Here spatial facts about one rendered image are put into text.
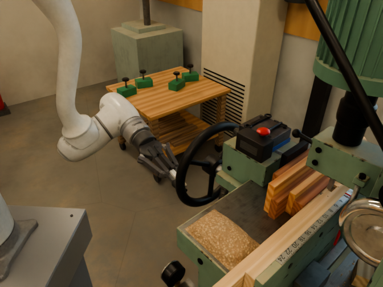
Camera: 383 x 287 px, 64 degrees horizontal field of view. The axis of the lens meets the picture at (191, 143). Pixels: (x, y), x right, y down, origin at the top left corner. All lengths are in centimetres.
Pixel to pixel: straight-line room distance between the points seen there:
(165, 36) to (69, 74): 191
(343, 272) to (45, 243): 73
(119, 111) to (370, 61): 78
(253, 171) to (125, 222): 126
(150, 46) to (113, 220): 149
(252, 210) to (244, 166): 12
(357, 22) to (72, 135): 83
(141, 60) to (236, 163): 203
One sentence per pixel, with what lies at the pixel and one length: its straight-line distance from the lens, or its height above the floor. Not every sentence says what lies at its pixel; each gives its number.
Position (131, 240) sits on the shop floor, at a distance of 181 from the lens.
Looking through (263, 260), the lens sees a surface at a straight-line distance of 55.
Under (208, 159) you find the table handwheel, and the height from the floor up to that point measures 84.
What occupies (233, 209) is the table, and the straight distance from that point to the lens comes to 69.
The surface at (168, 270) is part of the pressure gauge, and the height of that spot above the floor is 69.
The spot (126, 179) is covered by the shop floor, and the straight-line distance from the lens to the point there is 218.
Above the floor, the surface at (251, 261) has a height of 94.
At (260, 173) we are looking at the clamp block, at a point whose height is 93.
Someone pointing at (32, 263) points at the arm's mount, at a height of 71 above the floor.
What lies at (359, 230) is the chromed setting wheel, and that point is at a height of 101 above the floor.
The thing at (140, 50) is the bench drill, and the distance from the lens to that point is 268.
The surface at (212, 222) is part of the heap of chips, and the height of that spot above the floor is 93.
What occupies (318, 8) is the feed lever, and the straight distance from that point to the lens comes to 46.
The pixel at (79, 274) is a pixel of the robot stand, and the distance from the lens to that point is 116.
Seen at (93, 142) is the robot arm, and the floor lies 83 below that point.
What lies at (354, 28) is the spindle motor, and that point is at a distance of 51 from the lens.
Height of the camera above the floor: 139
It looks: 34 degrees down
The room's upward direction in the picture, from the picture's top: straight up
